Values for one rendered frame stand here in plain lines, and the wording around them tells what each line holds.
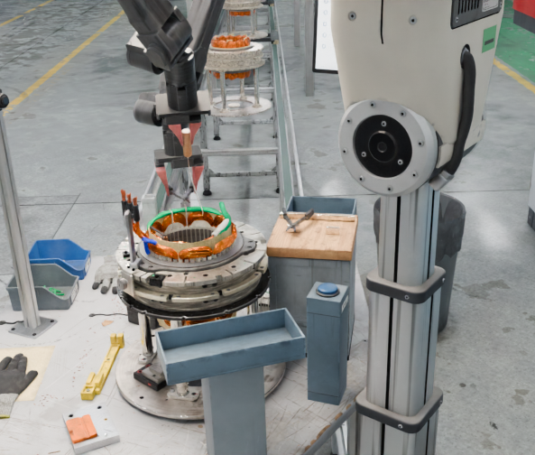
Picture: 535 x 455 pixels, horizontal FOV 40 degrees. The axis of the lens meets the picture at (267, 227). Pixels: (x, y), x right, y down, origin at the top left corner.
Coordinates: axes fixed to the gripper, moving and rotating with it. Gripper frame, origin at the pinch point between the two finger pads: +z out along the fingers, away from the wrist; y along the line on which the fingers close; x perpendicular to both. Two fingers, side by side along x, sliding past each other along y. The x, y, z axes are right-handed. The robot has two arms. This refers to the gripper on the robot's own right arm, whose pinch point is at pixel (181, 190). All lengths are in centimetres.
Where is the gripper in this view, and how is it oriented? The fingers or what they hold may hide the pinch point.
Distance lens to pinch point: 167.8
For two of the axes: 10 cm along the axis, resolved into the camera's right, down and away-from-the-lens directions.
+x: 2.1, 4.1, -8.9
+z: 0.4, 9.0, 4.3
